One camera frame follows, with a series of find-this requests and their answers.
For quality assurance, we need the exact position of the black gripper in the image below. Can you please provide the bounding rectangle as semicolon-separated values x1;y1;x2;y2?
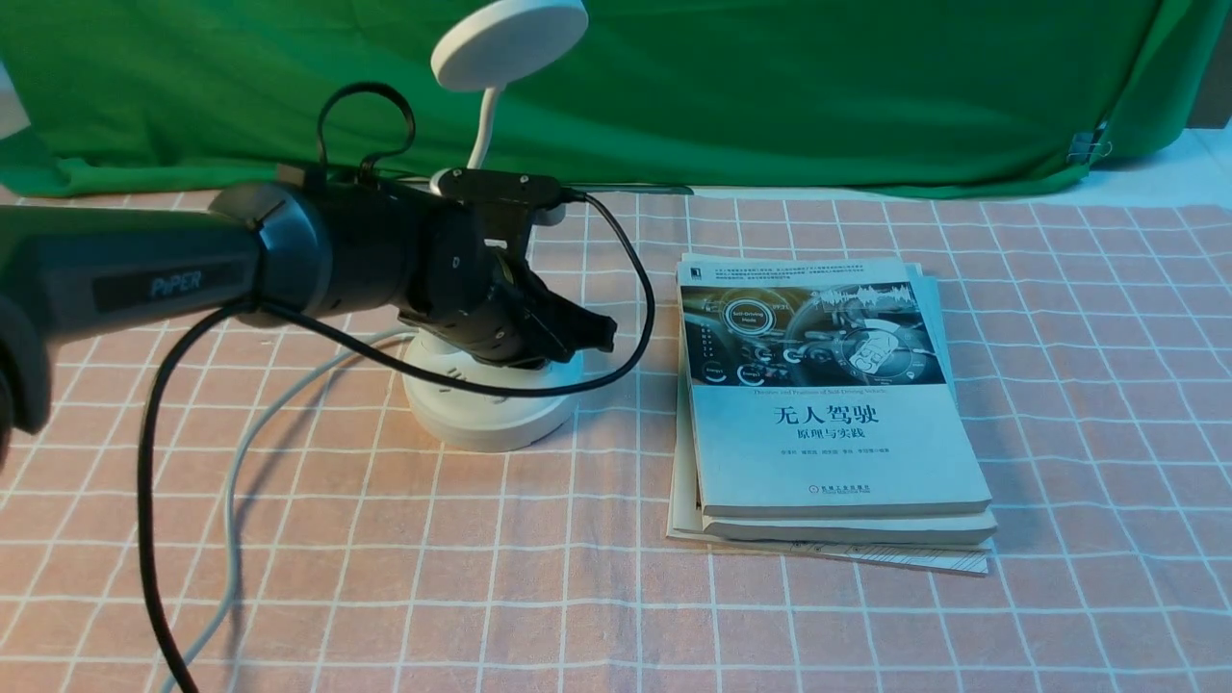
400;197;617;367

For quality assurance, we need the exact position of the white desk lamp with socket base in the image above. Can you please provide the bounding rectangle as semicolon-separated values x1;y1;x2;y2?
404;1;589;453

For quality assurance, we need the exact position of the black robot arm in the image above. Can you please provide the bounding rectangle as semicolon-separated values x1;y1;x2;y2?
1;176;617;440

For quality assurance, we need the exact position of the bottom thin booklet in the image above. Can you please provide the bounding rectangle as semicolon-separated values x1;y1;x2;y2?
665;274;991;575

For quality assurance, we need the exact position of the top book with white cover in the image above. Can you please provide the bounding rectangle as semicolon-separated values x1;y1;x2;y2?
678;254;993;519

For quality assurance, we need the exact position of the pink checkered tablecloth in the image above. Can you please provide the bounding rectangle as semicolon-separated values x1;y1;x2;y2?
1;194;1230;692

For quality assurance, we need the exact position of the green backdrop cloth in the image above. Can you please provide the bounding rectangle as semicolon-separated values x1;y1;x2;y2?
1;1;1230;200

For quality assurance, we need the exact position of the metal binder clip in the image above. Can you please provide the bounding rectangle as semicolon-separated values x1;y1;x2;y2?
1064;127;1112;166

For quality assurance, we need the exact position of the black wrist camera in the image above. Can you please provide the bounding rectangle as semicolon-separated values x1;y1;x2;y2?
428;166;568;224

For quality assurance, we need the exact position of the white lamp power cable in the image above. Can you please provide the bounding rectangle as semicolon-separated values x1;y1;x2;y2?
159;326;416;693

